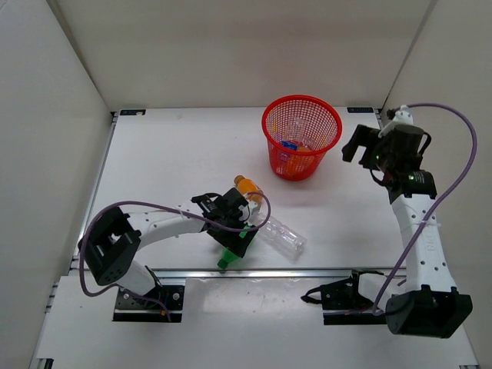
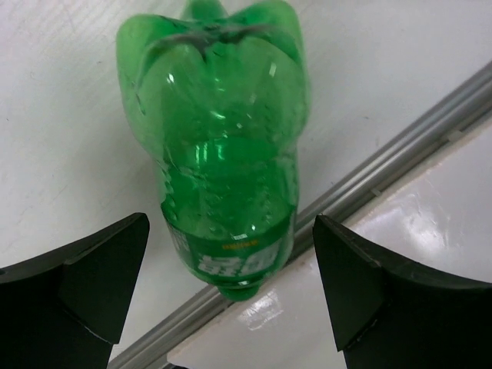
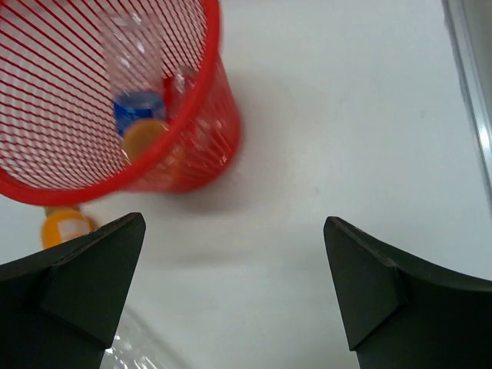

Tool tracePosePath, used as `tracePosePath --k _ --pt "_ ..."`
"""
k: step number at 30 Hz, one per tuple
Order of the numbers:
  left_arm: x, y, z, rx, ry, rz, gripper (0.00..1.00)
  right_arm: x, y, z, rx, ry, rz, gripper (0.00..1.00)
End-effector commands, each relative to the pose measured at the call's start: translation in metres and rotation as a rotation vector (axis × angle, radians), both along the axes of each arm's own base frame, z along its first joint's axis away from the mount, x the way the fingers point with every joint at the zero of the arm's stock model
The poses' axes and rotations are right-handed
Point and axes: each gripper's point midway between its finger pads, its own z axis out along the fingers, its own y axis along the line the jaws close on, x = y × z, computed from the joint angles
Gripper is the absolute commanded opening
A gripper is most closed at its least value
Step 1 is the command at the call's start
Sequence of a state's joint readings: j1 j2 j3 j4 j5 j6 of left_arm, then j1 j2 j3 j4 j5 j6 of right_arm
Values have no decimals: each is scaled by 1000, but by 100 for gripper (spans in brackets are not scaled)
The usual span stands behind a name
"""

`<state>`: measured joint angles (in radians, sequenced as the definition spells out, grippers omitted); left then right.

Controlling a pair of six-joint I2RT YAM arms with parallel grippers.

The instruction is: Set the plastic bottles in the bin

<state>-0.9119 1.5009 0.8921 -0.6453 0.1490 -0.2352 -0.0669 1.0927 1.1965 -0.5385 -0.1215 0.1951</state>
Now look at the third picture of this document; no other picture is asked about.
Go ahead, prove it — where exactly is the red mesh plastic bin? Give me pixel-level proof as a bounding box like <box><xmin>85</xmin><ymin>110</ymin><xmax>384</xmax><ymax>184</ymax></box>
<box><xmin>1</xmin><ymin>1</ymin><xmax>241</xmax><ymax>206</ymax></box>

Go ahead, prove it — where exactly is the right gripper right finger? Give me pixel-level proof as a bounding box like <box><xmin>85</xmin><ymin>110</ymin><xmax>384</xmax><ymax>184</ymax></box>
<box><xmin>324</xmin><ymin>216</ymin><xmax>491</xmax><ymax>368</ymax></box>

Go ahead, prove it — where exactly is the orange juice bottle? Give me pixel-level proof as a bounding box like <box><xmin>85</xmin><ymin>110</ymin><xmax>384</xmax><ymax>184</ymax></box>
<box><xmin>121</xmin><ymin>118</ymin><xmax>168</xmax><ymax>163</ymax></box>
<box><xmin>41</xmin><ymin>205</ymin><xmax>95</xmax><ymax>249</ymax></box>

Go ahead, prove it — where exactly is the aluminium table rail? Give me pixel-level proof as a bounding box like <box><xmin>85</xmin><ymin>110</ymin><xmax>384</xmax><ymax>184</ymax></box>
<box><xmin>442</xmin><ymin>1</ymin><xmax>491</xmax><ymax>187</ymax></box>

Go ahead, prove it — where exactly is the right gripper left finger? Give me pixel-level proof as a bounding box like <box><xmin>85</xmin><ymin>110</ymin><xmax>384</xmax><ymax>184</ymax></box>
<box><xmin>1</xmin><ymin>212</ymin><xmax>146</xmax><ymax>368</ymax></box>

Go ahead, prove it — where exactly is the clear blue-label bottle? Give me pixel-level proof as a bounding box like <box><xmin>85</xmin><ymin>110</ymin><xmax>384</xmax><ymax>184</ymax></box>
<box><xmin>100</xmin><ymin>7</ymin><xmax>197</xmax><ymax>138</ymax></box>

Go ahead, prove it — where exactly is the clear crinkled plastic bottle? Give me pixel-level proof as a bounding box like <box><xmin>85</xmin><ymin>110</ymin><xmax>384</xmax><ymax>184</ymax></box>
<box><xmin>100</xmin><ymin>305</ymin><xmax>191</xmax><ymax>369</ymax></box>

